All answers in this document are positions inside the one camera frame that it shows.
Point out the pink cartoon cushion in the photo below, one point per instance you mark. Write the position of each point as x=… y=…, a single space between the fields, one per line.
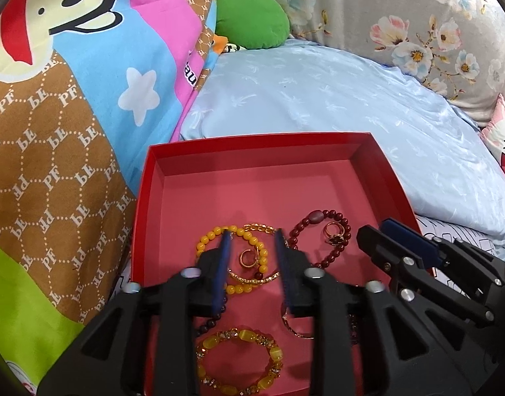
x=504 y=140

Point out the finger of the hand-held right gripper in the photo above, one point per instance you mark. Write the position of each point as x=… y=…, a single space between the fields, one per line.
x=384 y=251
x=409 y=241

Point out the grey striped bedsheet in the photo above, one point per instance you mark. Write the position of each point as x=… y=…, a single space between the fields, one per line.
x=429 y=225

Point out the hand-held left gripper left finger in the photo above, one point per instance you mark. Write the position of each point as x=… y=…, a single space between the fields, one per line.
x=221 y=272

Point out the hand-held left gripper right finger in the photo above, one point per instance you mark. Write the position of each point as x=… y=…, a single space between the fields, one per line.
x=283 y=272

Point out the light blue pillow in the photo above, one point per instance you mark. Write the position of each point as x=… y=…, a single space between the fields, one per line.
x=318 y=90

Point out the floral grey pillow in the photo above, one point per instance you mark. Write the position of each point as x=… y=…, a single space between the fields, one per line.
x=359 y=4

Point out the green plush cushion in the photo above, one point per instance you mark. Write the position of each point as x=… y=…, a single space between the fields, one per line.
x=252 y=20

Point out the plain gold bangle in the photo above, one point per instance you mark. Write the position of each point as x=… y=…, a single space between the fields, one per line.
x=291 y=329

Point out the orange striped plush toy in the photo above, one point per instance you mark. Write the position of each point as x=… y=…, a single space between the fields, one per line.
x=220 y=42

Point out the red cardboard box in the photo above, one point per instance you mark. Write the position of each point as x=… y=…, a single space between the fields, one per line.
x=256 y=189

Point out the colourful cartoon quilt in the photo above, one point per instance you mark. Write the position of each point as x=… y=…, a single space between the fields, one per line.
x=71 y=132

